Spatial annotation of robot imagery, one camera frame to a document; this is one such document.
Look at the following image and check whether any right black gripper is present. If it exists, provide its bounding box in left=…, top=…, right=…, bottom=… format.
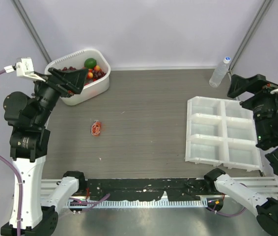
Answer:
left=225, top=71, right=278, bottom=143

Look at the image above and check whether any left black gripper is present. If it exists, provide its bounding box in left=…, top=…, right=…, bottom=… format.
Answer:
left=30, top=66, right=88, bottom=125

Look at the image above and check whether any cable bundle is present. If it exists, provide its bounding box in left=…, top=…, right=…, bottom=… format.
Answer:
left=90, top=119, right=103, bottom=137

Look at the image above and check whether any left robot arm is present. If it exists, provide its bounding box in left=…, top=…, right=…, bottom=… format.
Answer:
left=0, top=65, right=88, bottom=236

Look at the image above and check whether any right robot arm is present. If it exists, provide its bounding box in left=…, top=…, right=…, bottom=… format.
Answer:
left=203, top=74, right=278, bottom=236

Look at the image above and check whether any red grape bunch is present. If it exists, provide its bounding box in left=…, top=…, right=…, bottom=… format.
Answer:
left=62, top=66, right=77, bottom=71

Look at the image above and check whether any red yellow cherry cluster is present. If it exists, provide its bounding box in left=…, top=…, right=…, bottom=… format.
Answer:
left=85, top=65, right=106, bottom=85

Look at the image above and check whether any white plastic fruit basket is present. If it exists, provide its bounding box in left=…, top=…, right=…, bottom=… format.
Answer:
left=45, top=48, right=111, bottom=106

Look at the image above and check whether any green lime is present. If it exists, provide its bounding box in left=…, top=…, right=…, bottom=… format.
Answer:
left=84, top=58, right=97, bottom=69

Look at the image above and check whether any clear water bottle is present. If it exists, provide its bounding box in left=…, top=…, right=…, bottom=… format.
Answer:
left=209, top=57, right=231, bottom=88

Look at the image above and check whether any white compartment tray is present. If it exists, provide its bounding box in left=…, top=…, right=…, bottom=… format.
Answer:
left=185, top=96, right=263, bottom=172

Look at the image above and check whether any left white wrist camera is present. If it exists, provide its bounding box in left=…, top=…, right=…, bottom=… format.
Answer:
left=4, top=58, right=46, bottom=82

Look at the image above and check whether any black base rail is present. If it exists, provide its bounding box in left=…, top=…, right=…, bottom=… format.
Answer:
left=86, top=178, right=221, bottom=202

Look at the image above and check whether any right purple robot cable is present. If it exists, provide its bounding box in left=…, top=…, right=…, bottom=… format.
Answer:
left=206, top=205, right=247, bottom=217

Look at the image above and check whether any white slotted cable duct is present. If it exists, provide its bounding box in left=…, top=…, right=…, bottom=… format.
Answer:
left=65, top=199, right=208, bottom=208

